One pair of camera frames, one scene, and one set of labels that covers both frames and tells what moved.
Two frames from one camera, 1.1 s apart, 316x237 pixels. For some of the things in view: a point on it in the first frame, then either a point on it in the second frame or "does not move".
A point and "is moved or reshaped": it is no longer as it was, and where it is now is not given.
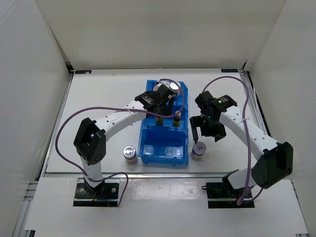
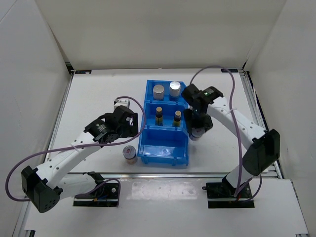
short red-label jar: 198,150 is moved or reshaped
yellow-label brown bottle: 159,121 does not move
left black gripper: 166,110 -> 131,131
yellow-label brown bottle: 177,120 does not move
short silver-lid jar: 130,153 does not move
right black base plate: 222,195 does not move
